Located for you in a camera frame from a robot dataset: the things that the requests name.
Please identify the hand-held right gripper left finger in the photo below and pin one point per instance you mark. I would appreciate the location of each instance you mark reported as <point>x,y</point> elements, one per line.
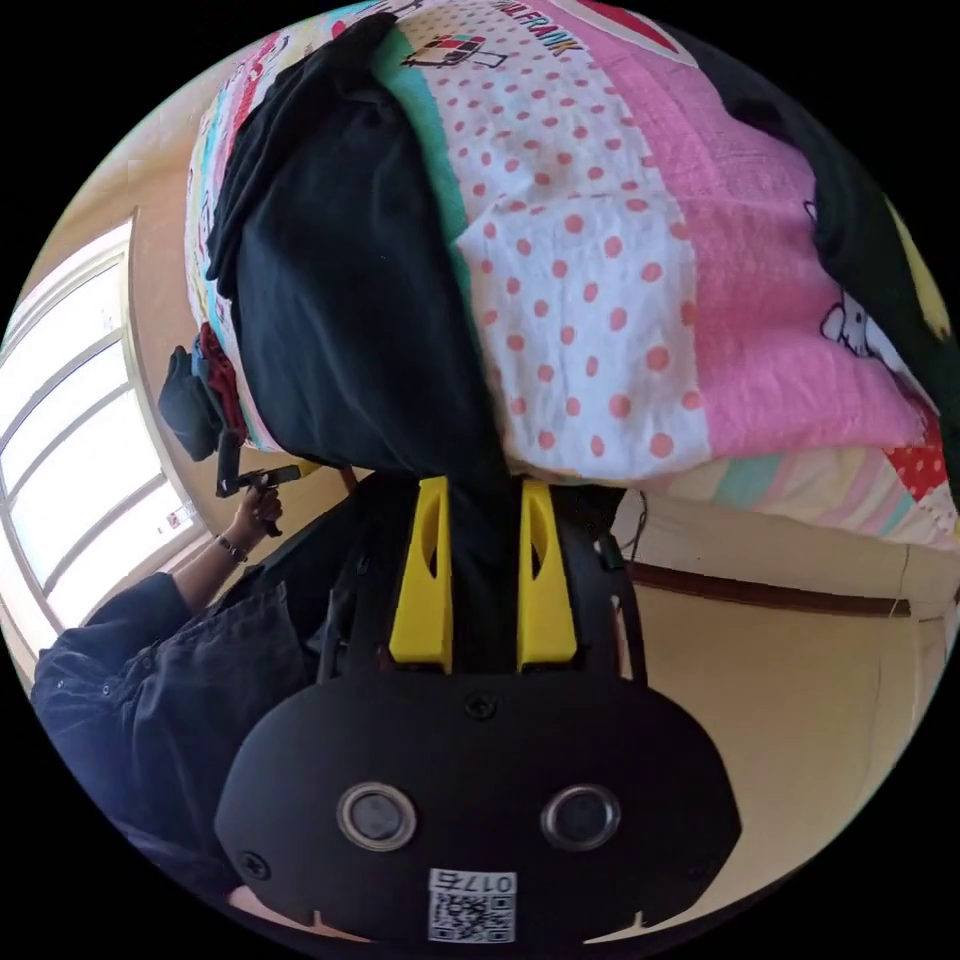
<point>421,615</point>

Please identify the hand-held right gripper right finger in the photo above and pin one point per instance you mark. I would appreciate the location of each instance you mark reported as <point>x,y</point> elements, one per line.
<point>546,622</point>

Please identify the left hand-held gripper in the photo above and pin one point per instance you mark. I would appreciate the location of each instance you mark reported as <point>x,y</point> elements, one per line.
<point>268,478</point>

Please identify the black long sleeve shirt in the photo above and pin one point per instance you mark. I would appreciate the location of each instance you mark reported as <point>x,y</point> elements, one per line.
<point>337,300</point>

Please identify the person's left forearm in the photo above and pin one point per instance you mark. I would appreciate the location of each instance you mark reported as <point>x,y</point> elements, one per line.
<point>210,570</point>

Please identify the person's left hand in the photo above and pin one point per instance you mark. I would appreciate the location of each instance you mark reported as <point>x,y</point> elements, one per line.
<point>253,519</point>

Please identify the person's right hand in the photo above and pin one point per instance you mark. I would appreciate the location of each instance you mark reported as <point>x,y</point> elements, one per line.
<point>262,907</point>

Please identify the pile of clothes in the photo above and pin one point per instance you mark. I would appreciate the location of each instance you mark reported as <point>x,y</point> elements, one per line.
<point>196,405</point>

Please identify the window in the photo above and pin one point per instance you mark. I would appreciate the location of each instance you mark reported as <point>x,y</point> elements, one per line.
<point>75,420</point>

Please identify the person's body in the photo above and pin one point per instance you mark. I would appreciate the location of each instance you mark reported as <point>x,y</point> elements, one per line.
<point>150,712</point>

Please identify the bed with patchwork printed quilt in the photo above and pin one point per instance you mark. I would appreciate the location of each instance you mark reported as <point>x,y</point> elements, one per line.
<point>600,300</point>

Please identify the black garment with yellow print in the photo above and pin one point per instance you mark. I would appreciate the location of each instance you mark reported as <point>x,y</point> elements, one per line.
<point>862,225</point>

